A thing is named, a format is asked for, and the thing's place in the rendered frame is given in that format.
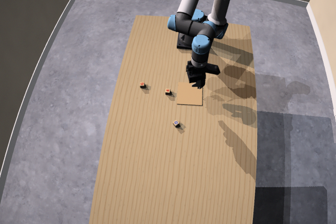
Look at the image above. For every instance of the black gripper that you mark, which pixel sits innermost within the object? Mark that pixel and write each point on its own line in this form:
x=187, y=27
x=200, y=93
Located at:
x=195, y=75

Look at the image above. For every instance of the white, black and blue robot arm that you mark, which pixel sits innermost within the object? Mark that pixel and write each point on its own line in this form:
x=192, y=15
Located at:
x=199, y=31

